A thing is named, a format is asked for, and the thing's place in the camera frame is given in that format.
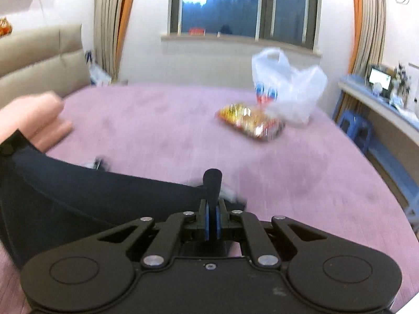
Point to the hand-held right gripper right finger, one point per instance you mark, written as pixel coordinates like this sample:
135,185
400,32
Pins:
218,224

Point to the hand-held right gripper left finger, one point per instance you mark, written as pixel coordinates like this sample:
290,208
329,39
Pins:
206,224

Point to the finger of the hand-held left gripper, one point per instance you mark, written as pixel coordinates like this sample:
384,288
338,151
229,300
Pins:
8,145

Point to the black hoodie with white stripes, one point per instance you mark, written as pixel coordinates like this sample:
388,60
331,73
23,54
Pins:
81,199

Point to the folded pink quilt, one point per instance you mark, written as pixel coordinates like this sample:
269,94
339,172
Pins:
29,121

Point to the purple bed cover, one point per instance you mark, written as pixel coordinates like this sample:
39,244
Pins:
294,186

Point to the beige padded headboard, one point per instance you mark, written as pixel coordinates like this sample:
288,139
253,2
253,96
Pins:
39,59

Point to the yellow snack packet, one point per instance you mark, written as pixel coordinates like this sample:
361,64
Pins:
250,121

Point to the white bag beside bed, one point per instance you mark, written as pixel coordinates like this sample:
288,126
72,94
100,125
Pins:
98,72

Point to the orange plush toy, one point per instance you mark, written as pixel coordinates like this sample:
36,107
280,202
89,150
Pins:
5,27

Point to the white plastic bag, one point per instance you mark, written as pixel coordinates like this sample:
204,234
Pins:
294,95

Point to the beige and orange curtain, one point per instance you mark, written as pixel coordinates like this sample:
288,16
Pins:
368,23
111,23

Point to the blue plastic stool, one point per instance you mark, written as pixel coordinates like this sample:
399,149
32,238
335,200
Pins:
355,129

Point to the beige window sill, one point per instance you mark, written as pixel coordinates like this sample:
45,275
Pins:
242,44

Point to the small red window sticker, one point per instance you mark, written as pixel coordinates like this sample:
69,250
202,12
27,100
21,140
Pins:
197,32

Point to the blue and white desk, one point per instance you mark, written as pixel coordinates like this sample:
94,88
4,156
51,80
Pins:
389,127

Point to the small desktop screen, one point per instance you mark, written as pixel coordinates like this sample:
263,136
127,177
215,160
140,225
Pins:
379,80

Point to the dark framed window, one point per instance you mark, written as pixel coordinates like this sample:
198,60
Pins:
248,9

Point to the vase of flowers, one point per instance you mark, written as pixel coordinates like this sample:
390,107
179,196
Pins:
402,81

